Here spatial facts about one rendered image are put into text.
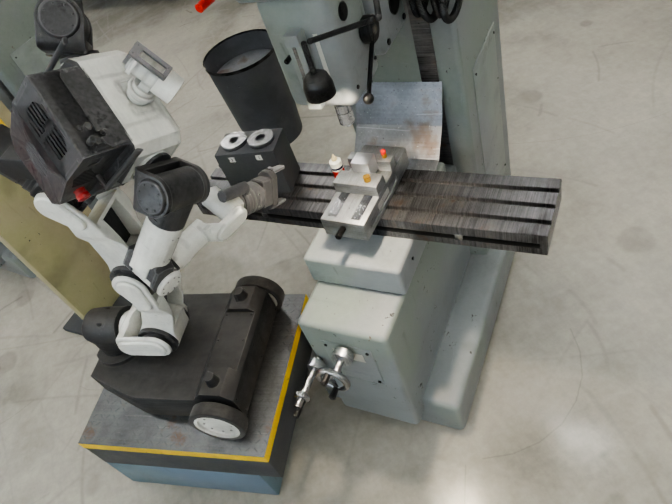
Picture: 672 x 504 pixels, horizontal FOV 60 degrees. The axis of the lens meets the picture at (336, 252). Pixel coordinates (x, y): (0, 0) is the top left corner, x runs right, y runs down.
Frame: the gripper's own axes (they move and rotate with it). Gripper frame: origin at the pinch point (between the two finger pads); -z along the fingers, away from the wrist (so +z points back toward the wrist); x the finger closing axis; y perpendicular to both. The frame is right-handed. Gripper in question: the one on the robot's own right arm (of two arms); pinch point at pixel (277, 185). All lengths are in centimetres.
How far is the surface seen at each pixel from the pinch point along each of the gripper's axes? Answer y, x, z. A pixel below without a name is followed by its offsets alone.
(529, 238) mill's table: -73, -8, -19
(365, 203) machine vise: -25.5, -4.2, -10.3
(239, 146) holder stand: 21.4, 7.6, -7.9
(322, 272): -11.4, -29.9, -7.1
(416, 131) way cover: -23, 10, -49
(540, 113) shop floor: -25, -12, -210
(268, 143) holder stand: 11.6, 9.2, -11.1
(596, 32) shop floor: -35, 27, -285
